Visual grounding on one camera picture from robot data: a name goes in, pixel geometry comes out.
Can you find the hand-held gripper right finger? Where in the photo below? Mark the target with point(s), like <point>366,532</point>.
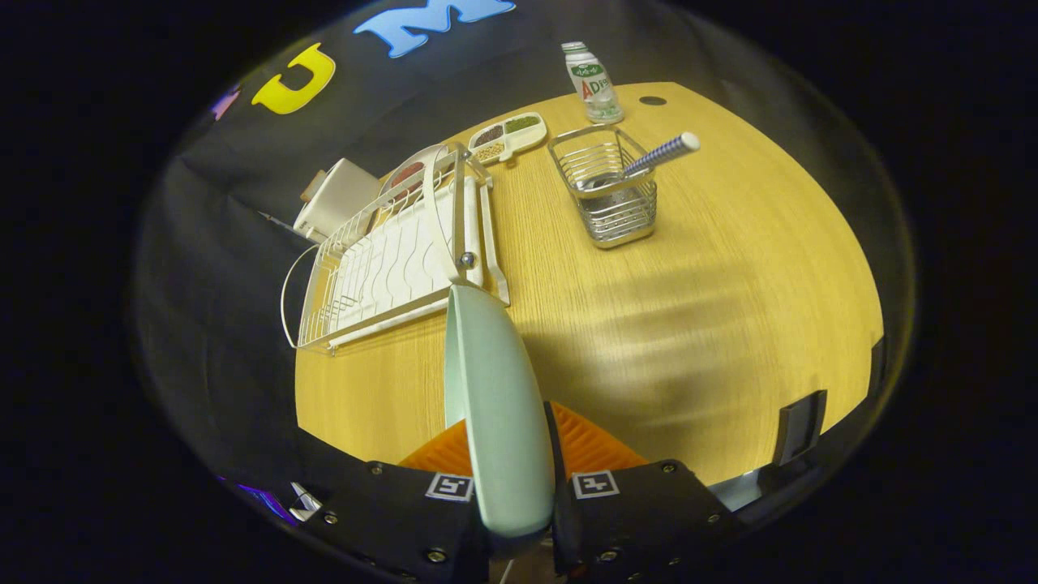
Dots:
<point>641,519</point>

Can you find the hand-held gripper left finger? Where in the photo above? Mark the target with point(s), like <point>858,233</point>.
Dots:
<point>389,519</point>

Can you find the pale green plate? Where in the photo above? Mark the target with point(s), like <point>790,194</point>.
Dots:
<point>503,414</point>

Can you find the grey plate with sausages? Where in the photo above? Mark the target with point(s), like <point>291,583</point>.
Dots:
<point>397,191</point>

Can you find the white divided snack dish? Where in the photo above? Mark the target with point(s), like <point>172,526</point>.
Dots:
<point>507,136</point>

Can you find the black rectangular object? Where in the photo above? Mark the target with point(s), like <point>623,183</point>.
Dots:
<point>800,426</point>

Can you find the black backdrop cloth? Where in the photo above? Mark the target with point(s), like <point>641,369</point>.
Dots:
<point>219,268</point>

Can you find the white toaster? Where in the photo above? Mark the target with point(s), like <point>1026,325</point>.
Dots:
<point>340,199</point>

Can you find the toast slice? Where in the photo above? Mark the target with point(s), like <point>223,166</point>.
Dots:
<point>312,186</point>

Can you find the red sausage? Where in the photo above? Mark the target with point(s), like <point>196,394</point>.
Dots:
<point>408,174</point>

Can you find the white plastic drink bottle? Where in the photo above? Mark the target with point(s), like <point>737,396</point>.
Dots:
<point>596,85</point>

